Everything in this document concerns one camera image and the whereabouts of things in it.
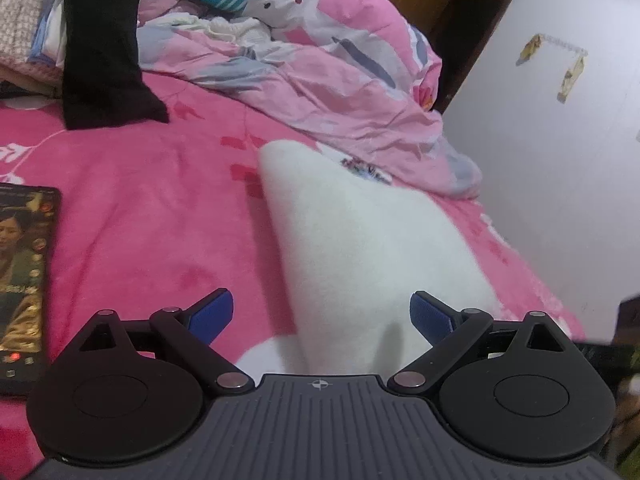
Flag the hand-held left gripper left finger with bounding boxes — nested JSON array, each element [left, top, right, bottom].
[[80, 288, 254, 394]]

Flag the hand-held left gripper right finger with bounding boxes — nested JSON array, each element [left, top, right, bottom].
[[388, 291, 567, 395]]

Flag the white sweater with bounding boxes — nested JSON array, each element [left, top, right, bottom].
[[235, 140, 502, 377]]

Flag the pink floral bed sheet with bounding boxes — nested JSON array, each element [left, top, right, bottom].
[[0, 67, 586, 471]]

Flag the black smartphone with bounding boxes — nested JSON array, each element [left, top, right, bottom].
[[0, 185, 62, 397]]

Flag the pink patterned duvet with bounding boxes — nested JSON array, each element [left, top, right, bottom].
[[136, 0, 483, 200]]

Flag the yellow hanging cloth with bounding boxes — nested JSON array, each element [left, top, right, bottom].
[[556, 55, 586, 105], [516, 34, 544, 67]]

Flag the black folded garment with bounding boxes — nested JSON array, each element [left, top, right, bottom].
[[62, 0, 170, 131]]

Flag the wooden door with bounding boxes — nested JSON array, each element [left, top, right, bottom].
[[384, 0, 514, 115]]

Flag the pink white checked garment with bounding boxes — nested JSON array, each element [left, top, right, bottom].
[[0, 0, 55, 62]]

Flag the white wall hook rack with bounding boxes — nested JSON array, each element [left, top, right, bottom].
[[537, 33, 589, 57]]

